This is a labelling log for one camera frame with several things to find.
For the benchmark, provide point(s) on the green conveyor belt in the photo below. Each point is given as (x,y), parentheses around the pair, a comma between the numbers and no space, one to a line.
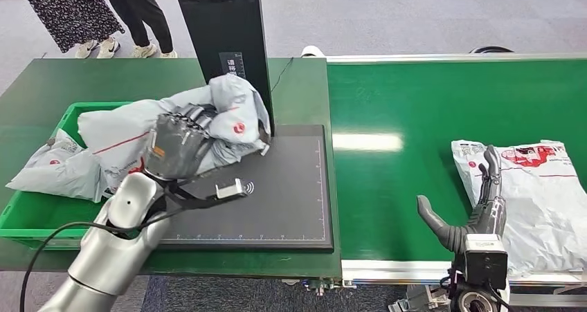
(412,99)

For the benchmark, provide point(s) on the black scanner column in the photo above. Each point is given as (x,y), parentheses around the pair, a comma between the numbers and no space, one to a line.
(220,26)

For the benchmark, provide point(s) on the white mailer with red print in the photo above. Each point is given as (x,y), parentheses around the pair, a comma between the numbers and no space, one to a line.
(119,136)

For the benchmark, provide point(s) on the metal connectors under table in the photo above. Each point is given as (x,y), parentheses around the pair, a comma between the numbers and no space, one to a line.
(321,287)

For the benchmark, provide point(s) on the crumpled white poly mailer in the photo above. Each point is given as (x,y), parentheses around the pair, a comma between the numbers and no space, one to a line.
(59,172)

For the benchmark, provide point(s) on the white round object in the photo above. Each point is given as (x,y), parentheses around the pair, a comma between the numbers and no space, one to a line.
(312,50)

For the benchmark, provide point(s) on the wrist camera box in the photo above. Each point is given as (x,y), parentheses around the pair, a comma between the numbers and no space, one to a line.
(486,259)
(228,190)

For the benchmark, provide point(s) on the black yellow column label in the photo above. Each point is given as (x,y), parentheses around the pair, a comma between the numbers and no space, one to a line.
(231,64)

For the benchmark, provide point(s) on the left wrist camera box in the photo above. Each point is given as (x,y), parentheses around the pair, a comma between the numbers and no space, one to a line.
(228,190)

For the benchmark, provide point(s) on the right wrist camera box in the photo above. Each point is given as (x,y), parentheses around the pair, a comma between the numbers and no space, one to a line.
(486,259)

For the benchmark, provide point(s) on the person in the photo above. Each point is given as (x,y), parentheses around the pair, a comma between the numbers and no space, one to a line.
(69,7)
(137,7)

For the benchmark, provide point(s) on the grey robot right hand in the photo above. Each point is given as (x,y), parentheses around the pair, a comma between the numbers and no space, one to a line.
(488,213)

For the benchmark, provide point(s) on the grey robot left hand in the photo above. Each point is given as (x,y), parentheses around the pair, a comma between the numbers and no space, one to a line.
(176,147)

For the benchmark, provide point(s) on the green plastic crate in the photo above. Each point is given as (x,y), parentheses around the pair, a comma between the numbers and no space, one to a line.
(27,213)

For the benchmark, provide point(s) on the white mailer red black print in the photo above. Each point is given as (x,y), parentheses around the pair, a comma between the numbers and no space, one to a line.
(541,200)

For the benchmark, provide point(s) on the black scanner base plate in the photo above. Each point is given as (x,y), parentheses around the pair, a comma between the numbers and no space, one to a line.
(284,200)

